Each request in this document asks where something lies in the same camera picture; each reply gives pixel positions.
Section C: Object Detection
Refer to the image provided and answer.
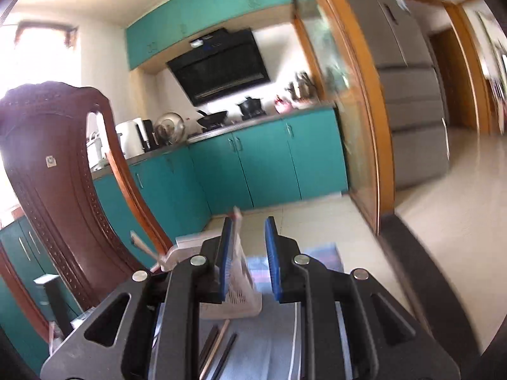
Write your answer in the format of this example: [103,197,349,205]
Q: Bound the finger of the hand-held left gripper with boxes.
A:
[34,274,74,335]

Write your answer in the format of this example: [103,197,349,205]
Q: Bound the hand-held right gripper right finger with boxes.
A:
[265,216,462,380]

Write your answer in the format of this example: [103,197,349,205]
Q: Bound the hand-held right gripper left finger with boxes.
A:
[40,217,235,380]

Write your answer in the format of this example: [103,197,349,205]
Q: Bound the white plastic utensil holder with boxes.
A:
[160,235,263,320]

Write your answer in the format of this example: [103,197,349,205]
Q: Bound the row of chopsticks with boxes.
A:
[197,319,238,380]

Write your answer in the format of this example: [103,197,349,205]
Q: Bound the white chopstick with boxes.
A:
[130,231,169,272]

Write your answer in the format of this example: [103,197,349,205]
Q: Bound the teal lower cabinet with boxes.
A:
[0,146,210,380]
[187,107,350,211]

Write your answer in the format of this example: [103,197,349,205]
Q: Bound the carved wooden chair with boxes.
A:
[0,81,173,343]

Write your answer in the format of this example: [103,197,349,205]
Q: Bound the grey kitchen countertop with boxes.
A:
[91,103,337,173]

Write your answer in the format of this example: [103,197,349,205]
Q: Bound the wood framed glass door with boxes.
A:
[279,0,397,236]

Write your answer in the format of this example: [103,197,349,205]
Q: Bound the black wok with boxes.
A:
[197,110,229,127]

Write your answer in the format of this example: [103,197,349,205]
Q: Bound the steel mixing bowl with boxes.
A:
[154,113,187,145]

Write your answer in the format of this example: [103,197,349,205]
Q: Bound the black kitchen appliance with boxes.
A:
[142,119,156,152]

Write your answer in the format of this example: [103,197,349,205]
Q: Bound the black lidded pot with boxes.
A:
[237,96,264,117]

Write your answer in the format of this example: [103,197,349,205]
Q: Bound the white electric kettle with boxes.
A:
[116,121,140,159]

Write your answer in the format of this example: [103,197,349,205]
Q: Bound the steel stock pot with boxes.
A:
[289,72,313,101]

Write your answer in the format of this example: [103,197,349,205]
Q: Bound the black range hood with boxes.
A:
[165,28,271,107]

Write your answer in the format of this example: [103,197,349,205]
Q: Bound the silver refrigerator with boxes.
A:
[341,0,450,191]

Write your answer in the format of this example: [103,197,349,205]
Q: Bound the teal upper cabinets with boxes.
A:
[125,0,296,71]

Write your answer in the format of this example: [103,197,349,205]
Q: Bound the brown wooden door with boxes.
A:
[430,28,464,127]

